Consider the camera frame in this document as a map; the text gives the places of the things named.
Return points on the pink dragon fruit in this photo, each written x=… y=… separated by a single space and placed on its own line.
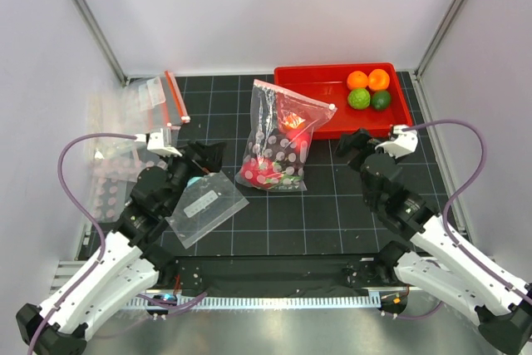
x=268 y=175

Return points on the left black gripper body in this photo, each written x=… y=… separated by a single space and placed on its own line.
x=179 y=170

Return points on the red plastic tray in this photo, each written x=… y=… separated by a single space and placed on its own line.
x=328 y=83

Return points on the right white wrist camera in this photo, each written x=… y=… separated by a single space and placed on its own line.
x=403 y=141

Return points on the red apple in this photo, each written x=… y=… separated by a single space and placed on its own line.
x=298 y=139

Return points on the pink-dotted bag on table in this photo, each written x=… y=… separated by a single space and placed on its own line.
x=113 y=177

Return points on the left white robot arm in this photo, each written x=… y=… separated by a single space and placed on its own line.
x=129 y=260

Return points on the clear blue-zip bag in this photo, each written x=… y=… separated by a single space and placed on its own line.
x=205 y=204

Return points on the right aluminium corner post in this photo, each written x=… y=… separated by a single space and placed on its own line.
x=444 y=27

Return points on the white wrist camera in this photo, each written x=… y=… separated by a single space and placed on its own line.
x=403 y=141
x=159 y=143

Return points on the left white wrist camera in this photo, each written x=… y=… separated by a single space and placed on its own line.
x=159 y=143

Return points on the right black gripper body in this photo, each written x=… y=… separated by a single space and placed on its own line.
x=362 y=141

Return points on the aluminium corner post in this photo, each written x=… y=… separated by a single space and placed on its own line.
x=444 y=27
x=88 y=17

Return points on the aluminium front frame bar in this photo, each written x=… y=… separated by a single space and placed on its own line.
x=66 y=269

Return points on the light green bumpy fruit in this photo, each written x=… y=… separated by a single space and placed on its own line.
x=359 y=99

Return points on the black grid mat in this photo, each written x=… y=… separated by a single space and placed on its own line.
x=328 y=218

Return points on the pink-dotted zip bag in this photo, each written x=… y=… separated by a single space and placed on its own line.
x=267 y=139

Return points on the dark green lime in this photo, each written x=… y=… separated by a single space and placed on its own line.
x=381 y=100

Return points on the perforated metal rail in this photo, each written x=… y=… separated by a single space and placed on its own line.
x=372 y=300

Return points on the left aluminium corner post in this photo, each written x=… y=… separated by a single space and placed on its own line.
x=88 y=17

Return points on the stack of orange-zip bags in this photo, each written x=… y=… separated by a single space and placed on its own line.
x=144 y=108

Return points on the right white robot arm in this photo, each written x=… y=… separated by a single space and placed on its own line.
x=432 y=255

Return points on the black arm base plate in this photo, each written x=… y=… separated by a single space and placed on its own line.
x=276 y=275

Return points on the orange tangerine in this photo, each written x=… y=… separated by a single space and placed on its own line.
x=292 y=122
x=357 y=79
x=378 y=80

